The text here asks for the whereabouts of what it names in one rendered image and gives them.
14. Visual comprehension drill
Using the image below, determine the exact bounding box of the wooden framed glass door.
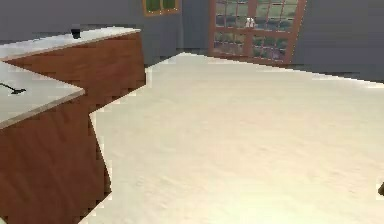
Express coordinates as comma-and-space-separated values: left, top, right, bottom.
207, 0, 308, 65

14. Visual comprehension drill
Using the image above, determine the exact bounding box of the brown wooden kitchen counter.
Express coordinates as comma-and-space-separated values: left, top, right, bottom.
0, 60, 113, 224
0, 26, 147, 116

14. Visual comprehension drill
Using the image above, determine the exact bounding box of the black kitchen utensil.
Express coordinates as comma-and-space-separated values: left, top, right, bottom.
0, 82, 27, 95

